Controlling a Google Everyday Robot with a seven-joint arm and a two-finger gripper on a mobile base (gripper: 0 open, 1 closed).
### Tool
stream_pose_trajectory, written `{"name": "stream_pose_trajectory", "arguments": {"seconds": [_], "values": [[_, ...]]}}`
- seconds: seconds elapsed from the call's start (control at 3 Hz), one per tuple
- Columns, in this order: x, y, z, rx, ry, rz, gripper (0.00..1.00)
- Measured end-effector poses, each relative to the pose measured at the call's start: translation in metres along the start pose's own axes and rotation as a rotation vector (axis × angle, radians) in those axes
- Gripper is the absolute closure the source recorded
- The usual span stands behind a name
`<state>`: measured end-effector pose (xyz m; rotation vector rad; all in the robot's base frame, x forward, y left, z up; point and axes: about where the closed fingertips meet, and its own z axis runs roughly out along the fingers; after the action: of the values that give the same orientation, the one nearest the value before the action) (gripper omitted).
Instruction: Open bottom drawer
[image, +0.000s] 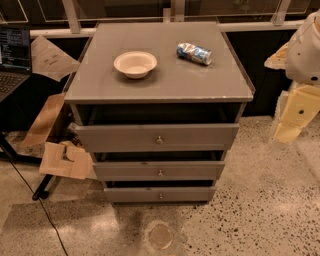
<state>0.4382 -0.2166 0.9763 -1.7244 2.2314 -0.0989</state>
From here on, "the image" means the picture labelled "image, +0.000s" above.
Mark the paper sheet on desk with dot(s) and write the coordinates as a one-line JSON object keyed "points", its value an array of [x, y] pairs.
{"points": [[50, 61]]}

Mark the black desk leg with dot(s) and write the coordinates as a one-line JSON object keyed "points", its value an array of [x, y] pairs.
{"points": [[9, 154]]}

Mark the grey drawer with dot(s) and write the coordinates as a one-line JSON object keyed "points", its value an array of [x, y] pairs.
{"points": [[159, 194], [157, 138], [159, 171]]}

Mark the grey drawer cabinet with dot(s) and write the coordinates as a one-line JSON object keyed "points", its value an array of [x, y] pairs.
{"points": [[176, 91]]}

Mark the torn cardboard piece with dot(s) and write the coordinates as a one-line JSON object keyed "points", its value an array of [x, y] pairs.
{"points": [[66, 161]]}

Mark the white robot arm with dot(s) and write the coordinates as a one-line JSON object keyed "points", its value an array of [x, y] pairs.
{"points": [[300, 58]]}

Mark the grey bottom drawer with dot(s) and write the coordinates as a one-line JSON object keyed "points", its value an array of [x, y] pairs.
{"points": [[159, 194]]}

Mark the crushed blue white can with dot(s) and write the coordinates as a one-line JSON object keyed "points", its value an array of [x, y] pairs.
{"points": [[194, 53]]}

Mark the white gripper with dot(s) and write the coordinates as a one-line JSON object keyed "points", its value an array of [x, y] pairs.
{"points": [[305, 55]]}

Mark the brown cardboard flap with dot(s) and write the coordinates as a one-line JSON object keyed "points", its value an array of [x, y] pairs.
{"points": [[44, 122]]}

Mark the black laptop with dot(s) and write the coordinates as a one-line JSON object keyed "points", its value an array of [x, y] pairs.
{"points": [[15, 58]]}

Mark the grey middle drawer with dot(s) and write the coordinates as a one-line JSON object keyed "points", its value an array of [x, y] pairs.
{"points": [[159, 171]]}

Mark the white paper bowl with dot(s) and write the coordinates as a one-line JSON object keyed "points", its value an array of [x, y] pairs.
{"points": [[135, 64]]}

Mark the white railing bar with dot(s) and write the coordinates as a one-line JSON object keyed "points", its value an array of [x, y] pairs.
{"points": [[224, 27]]}

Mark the grey top drawer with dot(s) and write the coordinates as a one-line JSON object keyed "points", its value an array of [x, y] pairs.
{"points": [[157, 138]]}

